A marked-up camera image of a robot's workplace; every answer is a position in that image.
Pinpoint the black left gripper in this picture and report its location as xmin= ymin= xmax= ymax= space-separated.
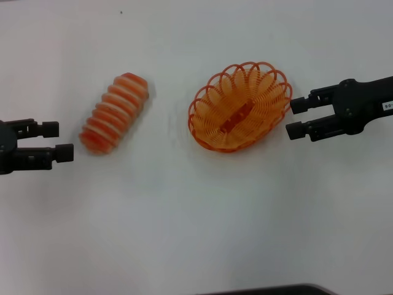
xmin=0 ymin=118 xmax=75 ymax=176

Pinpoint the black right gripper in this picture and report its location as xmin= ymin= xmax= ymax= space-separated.
xmin=285 ymin=75 xmax=393 ymax=143

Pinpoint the orange striped toy bread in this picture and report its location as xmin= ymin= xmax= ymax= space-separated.
xmin=78 ymin=72 xmax=150 ymax=156

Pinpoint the orange plastic wire basket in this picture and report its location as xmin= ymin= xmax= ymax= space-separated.
xmin=187 ymin=61 xmax=294 ymax=154

